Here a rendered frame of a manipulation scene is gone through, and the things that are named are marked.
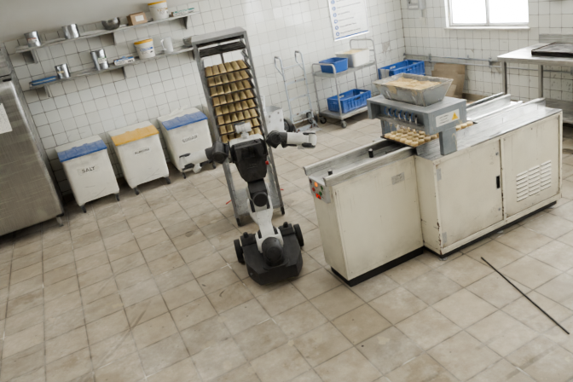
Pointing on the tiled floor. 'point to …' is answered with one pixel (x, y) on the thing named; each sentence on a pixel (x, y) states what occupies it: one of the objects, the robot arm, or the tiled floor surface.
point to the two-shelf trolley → (338, 89)
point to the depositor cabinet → (489, 181)
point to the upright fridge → (23, 163)
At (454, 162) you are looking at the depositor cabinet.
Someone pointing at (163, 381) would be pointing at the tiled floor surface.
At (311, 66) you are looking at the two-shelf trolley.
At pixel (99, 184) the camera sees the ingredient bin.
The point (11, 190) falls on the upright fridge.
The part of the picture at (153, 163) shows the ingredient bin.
